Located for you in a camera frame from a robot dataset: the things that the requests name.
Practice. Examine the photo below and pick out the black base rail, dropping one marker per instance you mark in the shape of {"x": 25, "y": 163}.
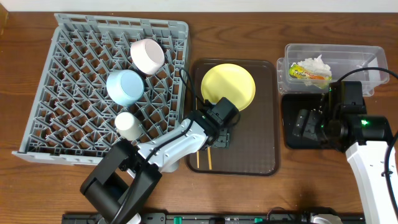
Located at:
{"x": 161, "y": 218}

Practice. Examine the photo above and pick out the light blue bowl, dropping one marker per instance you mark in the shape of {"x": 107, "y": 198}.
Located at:
{"x": 124, "y": 87}

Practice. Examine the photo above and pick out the green snack wrapper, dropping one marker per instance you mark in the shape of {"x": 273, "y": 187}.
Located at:
{"x": 309, "y": 78}

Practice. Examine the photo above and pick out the wooden chopstick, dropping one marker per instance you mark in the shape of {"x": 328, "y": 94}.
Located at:
{"x": 209, "y": 158}
{"x": 197, "y": 153}

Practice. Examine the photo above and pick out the white tissue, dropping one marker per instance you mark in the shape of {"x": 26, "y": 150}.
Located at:
{"x": 316, "y": 66}

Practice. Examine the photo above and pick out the brown serving tray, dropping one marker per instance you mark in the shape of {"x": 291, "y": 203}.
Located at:
{"x": 254, "y": 147}

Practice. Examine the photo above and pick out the yellow plate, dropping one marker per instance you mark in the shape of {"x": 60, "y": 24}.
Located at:
{"x": 230, "y": 81}

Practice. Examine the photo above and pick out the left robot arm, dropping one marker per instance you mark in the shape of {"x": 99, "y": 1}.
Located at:
{"x": 121, "y": 183}

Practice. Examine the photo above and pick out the clear plastic bin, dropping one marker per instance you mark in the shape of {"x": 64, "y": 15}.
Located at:
{"x": 340, "y": 58}

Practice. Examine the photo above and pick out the black waste tray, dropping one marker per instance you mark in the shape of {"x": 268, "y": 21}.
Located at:
{"x": 289, "y": 124}

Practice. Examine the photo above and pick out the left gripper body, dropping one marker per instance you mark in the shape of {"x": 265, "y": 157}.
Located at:
{"x": 221, "y": 139}

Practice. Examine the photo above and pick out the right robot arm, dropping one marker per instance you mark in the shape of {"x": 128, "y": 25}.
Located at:
{"x": 373, "y": 166}

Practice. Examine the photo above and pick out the white cup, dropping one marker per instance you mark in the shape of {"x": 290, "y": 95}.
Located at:
{"x": 128, "y": 126}

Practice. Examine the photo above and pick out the grey dishwasher rack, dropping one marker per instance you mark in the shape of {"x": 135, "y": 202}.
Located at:
{"x": 72, "y": 117}

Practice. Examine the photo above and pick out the pink bowl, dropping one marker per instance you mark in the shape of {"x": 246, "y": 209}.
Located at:
{"x": 147, "y": 56}

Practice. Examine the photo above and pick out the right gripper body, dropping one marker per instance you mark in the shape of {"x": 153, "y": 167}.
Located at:
{"x": 306, "y": 123}

